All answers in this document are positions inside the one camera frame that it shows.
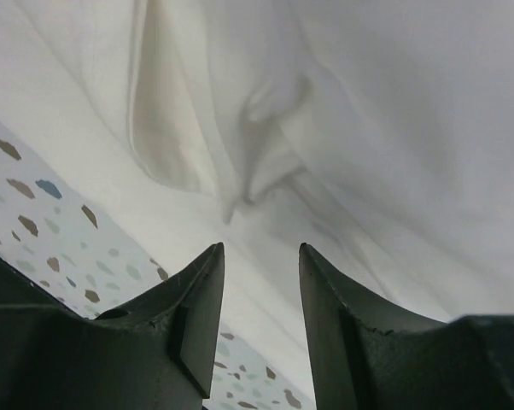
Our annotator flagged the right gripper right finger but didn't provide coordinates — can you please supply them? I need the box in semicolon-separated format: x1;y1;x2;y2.
299;244;514;409

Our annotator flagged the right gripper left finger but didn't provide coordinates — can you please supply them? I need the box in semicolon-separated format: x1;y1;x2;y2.
0;243;225;409

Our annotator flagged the white t shirt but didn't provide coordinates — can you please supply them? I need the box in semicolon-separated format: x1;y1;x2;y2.
0;1;514;407

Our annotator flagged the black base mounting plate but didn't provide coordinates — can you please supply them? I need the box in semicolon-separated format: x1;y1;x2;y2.
0;257;68;311

